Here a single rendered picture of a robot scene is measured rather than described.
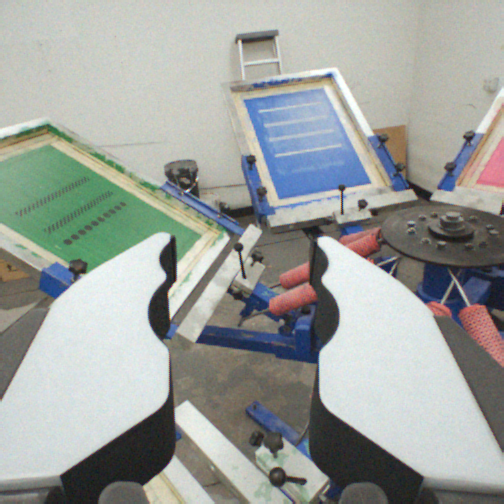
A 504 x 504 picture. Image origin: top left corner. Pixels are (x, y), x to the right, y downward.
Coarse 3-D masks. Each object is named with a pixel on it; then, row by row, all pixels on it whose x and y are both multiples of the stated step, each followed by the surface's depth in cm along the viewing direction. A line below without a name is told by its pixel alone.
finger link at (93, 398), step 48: (96, 288) 9; (144, 288) 9; (48, 336) 8; (96, 336) 8; (144, 336) 8; (48, 384) 6; (96, 384) 7; (144, 384) 7; (0, 432) 6; (48, 432) 6; (96, 432) 6; (144, 432) 6; (0, 480) 5; (48, 480) 5; (96, 480) 6; (144, 480) 7
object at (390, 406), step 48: (336, 288) 9; (384, 288) 9; (336, 336) 8; (384, 336) 8; (432, 336) 8; (336, 384) 7; (384, 384) 7; (432, 384) 7; (336, 432) 6; (384, 432) 6; (432, 432) 6; (480, 432) 6; (336, 480) 7; (384, 480) 6; (432, 480) 5; (480, 480) 5
